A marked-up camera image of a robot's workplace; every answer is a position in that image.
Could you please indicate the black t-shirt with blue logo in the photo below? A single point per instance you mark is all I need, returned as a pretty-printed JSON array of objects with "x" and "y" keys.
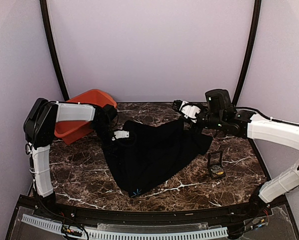
[{"x": 158, "y": 154}]

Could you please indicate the right black frame post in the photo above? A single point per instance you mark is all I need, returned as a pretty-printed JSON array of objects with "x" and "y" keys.
[{"x": 248, "y": 52}]

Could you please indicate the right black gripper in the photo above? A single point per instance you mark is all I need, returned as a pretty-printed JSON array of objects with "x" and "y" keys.
[{"x": 196, "y": 130}]

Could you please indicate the black frame post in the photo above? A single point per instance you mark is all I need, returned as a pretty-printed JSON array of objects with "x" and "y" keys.
[
  {"x": 52, "y": 49},
  {"x": 248, "y": 52}
]

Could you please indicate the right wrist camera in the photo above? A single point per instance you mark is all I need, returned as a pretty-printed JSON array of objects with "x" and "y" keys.
[{"x": 187, "y": 110}]

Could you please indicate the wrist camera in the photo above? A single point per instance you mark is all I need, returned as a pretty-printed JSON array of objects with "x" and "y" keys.
[
  {"x": 124, "y": 138},
  {"x": 187, "y": 110}
]

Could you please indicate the left black frame post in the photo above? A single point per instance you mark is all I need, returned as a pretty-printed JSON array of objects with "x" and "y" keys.
[{"x": 52, "y": 49}]

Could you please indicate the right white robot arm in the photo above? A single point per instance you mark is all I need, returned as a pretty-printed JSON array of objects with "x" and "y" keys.
[{"x": 248, "y": 123}]

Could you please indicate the white slotted cable duct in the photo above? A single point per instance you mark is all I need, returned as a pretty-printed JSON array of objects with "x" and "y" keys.
[{"x": 104, "y": 231}]

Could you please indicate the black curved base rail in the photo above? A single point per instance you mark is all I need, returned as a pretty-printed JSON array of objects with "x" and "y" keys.
[{"x": 282, "y": 224}]

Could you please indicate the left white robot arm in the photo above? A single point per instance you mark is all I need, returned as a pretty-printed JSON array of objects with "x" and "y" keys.
[{"x": 39, "y": 129}]

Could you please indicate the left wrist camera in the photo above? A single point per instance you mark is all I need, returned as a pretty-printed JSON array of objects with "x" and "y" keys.
[{"x": 124, "y": 138}]

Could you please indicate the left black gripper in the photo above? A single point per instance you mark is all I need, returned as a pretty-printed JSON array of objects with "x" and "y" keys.
[{"x": 113, "y": 147}]

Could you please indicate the orange plastic tub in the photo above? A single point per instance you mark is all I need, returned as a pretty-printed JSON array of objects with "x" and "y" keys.
[{"x": 75, "y": 115}]

